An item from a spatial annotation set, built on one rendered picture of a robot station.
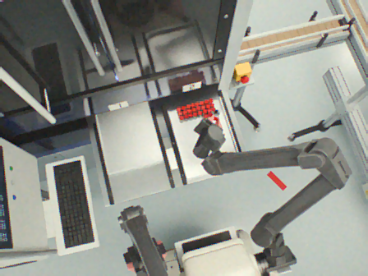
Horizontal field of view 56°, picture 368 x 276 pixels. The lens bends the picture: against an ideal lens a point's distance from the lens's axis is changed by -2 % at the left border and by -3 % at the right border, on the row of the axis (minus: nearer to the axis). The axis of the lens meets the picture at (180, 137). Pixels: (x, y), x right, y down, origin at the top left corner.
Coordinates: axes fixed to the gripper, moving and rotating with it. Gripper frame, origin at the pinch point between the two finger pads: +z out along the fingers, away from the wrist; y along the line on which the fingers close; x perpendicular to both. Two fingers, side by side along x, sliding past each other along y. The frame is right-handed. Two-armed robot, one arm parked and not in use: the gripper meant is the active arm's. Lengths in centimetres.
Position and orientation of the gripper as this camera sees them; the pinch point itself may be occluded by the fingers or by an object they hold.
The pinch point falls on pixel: (215, 117)
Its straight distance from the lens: 135.1
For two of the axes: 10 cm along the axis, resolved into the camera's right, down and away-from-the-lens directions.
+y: -8.3, -5.5, -1.2
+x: -4.5, 5.2, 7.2
